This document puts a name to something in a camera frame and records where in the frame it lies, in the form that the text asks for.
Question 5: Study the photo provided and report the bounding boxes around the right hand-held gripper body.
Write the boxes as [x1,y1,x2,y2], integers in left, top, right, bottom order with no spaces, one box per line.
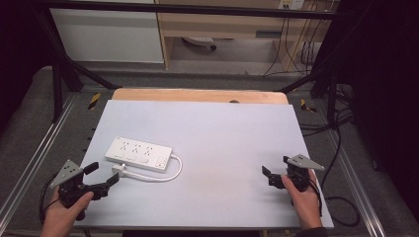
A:
[284,153,326,193]

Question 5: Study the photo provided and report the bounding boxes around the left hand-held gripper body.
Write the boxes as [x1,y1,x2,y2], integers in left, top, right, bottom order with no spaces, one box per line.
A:
[49,159,97,221]

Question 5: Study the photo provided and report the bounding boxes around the white power plug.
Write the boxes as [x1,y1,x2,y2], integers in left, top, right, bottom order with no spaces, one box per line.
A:
[111,163,128,178]

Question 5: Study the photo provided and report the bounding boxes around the person's right hand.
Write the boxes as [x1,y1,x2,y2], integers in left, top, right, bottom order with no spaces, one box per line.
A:
[281,174,324,230]

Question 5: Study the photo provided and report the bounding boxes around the person's left hand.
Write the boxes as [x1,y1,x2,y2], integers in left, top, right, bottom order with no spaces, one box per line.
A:
[41,191,95,237]

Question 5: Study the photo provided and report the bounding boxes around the white power strip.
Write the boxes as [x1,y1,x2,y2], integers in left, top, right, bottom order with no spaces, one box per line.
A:
[104,135,174,174]

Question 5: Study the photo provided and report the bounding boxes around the yellow black tape mark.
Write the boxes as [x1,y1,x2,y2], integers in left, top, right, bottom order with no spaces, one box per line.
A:
[299,98,318,114]
[87,92,102,111]

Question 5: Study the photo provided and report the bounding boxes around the pale grey table mat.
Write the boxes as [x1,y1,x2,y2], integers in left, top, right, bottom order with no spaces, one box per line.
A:
[73,99,335,231]

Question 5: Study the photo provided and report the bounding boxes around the black metal stand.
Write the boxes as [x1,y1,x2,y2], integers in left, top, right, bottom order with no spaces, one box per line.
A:
[278,9,350,127]
[33,6,123,123]

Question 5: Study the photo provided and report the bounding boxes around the wooden table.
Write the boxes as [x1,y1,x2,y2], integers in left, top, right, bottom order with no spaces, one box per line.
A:
[112,87,290,106]

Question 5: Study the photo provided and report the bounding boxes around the black curtain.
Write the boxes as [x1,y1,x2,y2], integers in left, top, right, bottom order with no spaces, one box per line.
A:
[332,0,419,225]
[0,0,55,132]

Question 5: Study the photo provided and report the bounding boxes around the white cabinet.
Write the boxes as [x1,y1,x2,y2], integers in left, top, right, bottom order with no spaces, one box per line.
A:
[49,0,165,64]

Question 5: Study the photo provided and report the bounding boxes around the wooden desk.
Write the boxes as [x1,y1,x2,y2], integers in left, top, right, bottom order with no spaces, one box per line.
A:
[154,0,334,71]

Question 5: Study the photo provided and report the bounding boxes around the grey device under desk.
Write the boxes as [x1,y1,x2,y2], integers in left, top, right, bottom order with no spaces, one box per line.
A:
[182,36,218,51]

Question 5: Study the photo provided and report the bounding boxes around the black metal crossbar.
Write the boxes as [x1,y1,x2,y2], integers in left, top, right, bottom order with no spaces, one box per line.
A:
[33,0,347,21]

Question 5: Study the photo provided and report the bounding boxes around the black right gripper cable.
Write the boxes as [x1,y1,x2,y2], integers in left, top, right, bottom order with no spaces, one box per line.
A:
[307,179,324,218]

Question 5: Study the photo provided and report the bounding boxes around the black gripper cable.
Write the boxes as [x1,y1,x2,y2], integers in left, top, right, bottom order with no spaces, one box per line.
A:
[307,179,324,218]
[39,173,60,225]

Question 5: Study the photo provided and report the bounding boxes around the aluminium floor rail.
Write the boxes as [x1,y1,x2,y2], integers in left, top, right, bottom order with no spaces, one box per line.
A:
[324,129,387,237]
[0,93,78,225]

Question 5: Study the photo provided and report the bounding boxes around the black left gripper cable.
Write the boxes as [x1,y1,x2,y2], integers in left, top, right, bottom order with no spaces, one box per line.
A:
[39,173,60,225]

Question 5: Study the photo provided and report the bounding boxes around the black floor cable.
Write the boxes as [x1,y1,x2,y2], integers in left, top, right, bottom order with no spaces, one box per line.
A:
[297,83,361,228]

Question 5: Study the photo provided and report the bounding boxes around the white power cable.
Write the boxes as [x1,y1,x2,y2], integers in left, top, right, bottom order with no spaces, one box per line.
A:
[125,153,184,183]

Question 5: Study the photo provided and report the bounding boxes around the hanging black cables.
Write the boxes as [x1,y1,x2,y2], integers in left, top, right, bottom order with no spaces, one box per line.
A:
[262,9,325,77]

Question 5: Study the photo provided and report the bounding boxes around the yellow cable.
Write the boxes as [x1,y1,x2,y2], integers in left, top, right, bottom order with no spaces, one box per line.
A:
[286,0,334,72]

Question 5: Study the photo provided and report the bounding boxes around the white wall outlet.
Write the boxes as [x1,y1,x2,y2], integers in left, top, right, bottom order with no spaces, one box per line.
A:
[278,0,305,11]

